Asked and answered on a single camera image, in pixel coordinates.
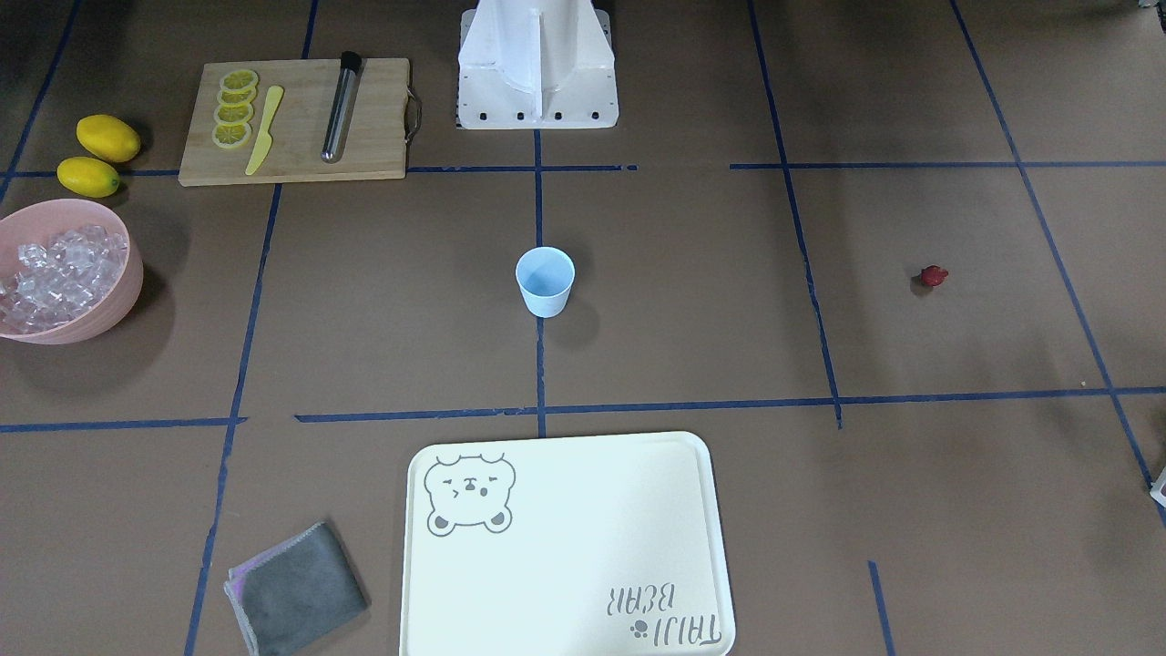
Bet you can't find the pile of clear ice cubes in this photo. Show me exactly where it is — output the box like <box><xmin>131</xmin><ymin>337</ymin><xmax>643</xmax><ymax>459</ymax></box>
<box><xmin>1</xmin><ymin>224</ymin><xmax>129</xmax><ymax>333</ymax></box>

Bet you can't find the pink plastic bowl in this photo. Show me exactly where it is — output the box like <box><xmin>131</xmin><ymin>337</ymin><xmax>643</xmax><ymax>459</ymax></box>
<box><xmin>1</xmin><ymin>199</ymin><xmax>143</xmax><ymax>344</ymax></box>

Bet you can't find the yellow lemon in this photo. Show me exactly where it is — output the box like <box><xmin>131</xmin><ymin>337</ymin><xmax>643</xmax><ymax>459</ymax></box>
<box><xmin>76</xmin><ymin>115</ymin><xmax>141</xmax><ymax>163</ymax></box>
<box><xmin>56</xmin><ymin>155</ymin><xmax>121</xmax><ymax>199</ymax></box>

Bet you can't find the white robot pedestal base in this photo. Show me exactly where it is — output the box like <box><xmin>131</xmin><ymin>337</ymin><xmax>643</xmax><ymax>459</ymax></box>
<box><xmin>455</xmin><ymin>1</ymin><xmax>619</xmax><ymax>131</ymax></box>

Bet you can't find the yellow plastic knife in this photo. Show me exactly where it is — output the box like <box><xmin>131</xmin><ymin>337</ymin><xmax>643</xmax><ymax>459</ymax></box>
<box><xmin>244</xmin><ymin>86</ymin><xmax>286</xmax><ymax>176</ymax></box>

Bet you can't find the grey folded cloth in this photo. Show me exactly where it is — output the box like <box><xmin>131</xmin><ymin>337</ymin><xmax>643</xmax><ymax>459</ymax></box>
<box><xmin>222</xmin><ymin>520</ymin><xmax>368</xmax><ymax>655</ymax></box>

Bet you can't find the wooden cutting board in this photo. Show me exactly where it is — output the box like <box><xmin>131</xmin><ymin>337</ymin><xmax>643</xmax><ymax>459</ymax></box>
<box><xmin>178</xmin><ymin>58</ymin><xmax>419</xmax><ymax>188</ymax></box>

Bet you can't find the light blue plastic cup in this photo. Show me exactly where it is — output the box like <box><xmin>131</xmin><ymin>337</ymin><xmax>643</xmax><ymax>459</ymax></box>
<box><xmin>514</xmin><ymin>246</ymin><xmax>576</xmax><ymax>319</ymax></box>

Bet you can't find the red strawberry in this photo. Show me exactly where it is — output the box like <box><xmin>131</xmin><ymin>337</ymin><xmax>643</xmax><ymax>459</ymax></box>
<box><xmin>916</xmin><ymin>264</ymin><xmax>949</xmax><ymax>288</ymax></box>

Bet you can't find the steel tube with black cap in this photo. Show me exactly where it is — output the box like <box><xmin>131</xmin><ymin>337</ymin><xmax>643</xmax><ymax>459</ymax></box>
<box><xmin>319</xmin><ymin>51</ymin><xmax>363</xmax><ymax>165</ymax></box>

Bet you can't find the cream bear serving tray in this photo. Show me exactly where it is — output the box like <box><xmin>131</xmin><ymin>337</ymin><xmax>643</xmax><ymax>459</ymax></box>
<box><xmin>399</xmin><ymin>431</ymin><xmax>737</xmax><ymax>655</ymax></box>

